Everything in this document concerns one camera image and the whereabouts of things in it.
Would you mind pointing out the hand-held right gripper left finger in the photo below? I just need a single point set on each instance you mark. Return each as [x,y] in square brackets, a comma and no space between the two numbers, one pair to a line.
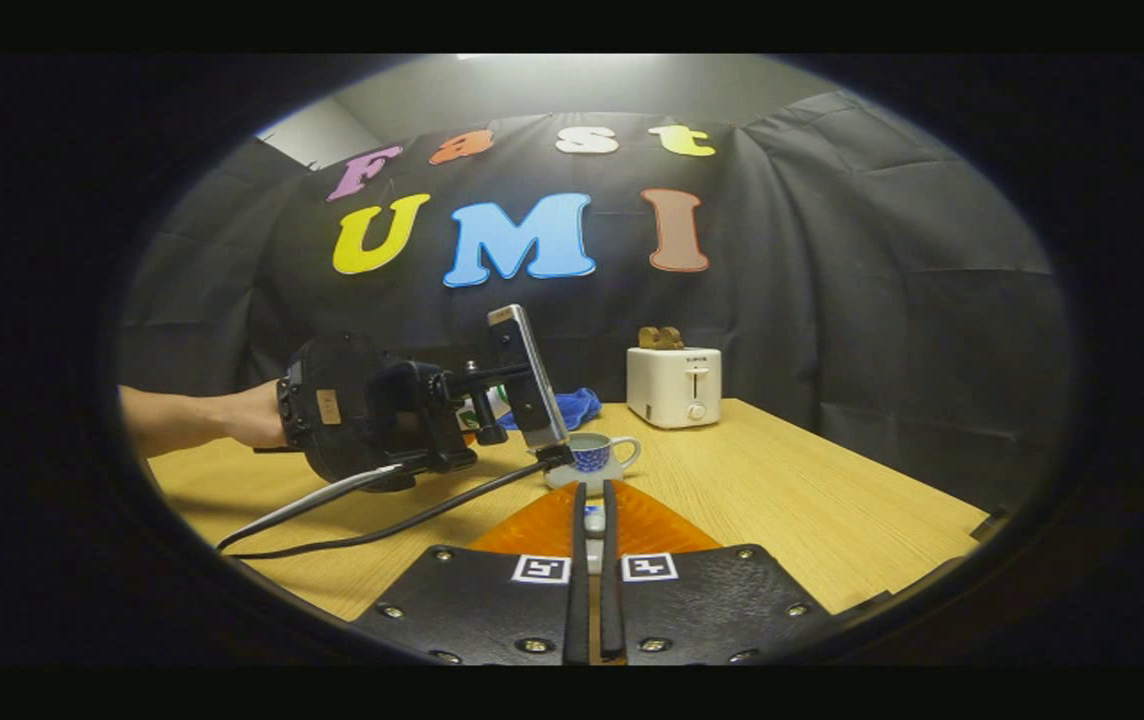
[492,610]

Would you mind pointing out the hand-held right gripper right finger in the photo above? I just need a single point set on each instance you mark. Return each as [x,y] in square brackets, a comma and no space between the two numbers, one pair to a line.
[702,610]

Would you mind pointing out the white water bottle green label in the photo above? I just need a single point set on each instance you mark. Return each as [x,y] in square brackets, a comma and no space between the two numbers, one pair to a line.
[467,412]

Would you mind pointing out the white blue teacup lid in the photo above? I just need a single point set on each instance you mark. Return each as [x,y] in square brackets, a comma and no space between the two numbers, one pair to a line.
[594,520]

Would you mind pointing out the white blue-patterned teacup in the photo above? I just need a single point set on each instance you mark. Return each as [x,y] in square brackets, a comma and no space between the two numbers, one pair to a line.
[594,458]

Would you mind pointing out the blue towel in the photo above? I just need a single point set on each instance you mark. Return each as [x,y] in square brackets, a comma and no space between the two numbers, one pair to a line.
[577,405]

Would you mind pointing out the white toaster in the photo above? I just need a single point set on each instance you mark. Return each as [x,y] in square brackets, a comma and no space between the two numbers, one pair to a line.
[672,385]

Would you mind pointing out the brown toast slice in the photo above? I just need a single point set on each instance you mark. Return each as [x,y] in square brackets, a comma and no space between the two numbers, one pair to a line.
[673,339]
[648,338]

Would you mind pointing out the black backdrop cloth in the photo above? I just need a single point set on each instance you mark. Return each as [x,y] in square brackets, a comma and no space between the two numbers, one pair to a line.
[832,300]

